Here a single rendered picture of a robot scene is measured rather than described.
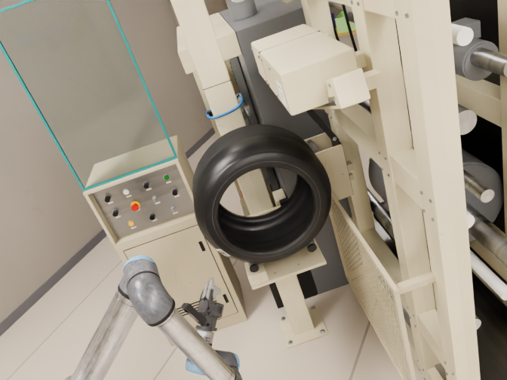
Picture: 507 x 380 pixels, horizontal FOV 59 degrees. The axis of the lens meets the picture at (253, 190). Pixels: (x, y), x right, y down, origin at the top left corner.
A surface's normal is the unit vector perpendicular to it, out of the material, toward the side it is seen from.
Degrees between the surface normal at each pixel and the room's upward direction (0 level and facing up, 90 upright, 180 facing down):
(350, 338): 0
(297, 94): 90
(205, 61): 90
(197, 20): 90
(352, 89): 72
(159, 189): 90
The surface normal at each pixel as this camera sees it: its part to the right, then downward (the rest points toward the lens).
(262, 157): 0.14, 0.28
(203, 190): -0.57, 0.11
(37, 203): 0.85, 0.00
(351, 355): -0.29, -0.83
